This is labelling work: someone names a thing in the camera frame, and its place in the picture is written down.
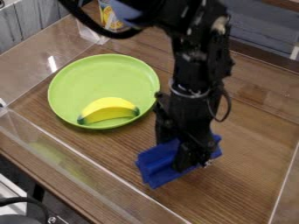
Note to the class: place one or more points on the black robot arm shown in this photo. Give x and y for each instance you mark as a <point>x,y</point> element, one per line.
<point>197,24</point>

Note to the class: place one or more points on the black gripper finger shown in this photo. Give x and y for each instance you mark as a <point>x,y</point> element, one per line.
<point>166,130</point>
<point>193,153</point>

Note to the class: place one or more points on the blue plastic block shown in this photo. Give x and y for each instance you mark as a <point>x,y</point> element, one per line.
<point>156,164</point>

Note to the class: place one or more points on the yellow printed can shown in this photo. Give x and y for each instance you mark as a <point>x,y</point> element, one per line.
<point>109,18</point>

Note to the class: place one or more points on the clear acrylic enclosure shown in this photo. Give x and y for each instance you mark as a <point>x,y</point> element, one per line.
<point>88,166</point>

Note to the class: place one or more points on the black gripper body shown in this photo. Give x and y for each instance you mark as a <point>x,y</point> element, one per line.
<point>193,110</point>

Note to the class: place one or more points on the green plate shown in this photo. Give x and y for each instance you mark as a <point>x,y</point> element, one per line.
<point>101,76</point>

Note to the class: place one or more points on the yellow toy banana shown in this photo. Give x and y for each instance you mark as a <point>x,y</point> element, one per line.
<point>108,108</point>

